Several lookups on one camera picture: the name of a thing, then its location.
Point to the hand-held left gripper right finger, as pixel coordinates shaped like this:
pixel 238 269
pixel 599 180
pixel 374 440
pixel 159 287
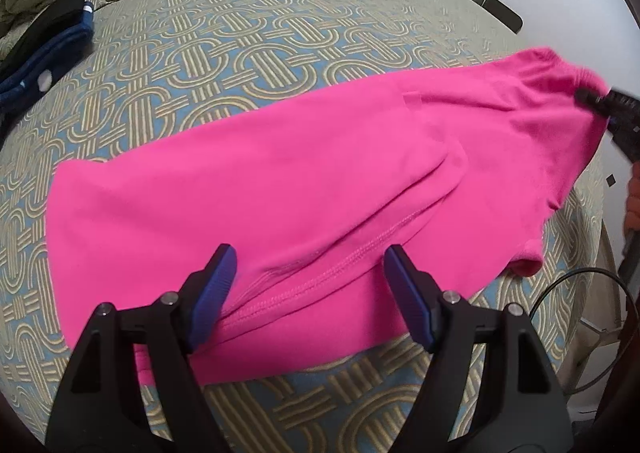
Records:
pixel 407 293

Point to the patterned blue beige bedspread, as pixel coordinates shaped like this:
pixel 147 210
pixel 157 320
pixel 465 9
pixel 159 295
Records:
pixel 250 43

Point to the dark grey chair back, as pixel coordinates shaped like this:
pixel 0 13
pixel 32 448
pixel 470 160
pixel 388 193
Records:
pixel 502 13

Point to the person's right hand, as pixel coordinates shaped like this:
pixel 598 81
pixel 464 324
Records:
pixel 634 198

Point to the pink pants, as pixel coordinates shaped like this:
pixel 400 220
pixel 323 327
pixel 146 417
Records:
pixel 300 158

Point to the black garment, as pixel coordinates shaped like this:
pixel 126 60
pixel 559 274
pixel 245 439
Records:
pixel 45 25

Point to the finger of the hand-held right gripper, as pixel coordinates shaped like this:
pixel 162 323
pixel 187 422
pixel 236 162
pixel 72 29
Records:
pixel 620 105

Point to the dark blue garment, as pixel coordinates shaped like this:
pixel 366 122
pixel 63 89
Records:
pixel 55 58

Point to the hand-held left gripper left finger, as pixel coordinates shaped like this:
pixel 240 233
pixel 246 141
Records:
pixel 217 293

